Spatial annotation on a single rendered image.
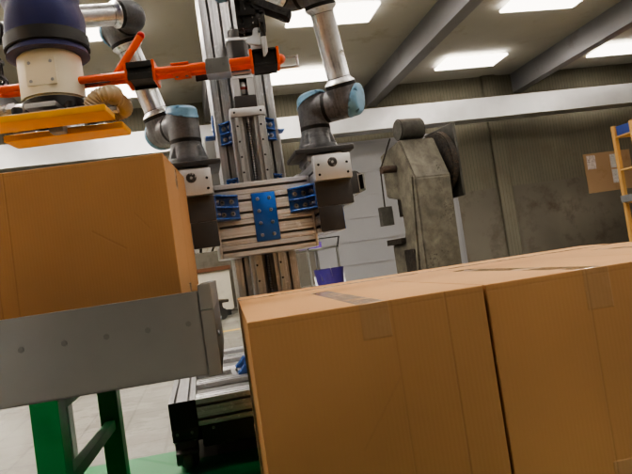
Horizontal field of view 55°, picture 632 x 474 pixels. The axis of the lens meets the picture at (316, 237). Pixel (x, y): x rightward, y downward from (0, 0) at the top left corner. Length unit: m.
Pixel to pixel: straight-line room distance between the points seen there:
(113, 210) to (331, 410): 0.83
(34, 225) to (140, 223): 0.26
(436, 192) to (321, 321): 7.21
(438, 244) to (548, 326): 7.02
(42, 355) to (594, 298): 1.12
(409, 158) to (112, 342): 7.00
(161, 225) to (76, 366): 0.39
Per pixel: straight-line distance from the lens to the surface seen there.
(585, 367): 1.15
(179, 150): 2.29
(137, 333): 1.44
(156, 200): 1.58
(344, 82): 2.31
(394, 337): 1.01
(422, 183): 8.06
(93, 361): 1.46
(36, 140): 1.97
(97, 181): 1.62
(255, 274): 2.36
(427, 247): 8.02
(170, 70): 1.82
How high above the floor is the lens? 0.62
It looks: 2 degrees up
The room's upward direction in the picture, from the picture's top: 8 degrees counter-clockwise
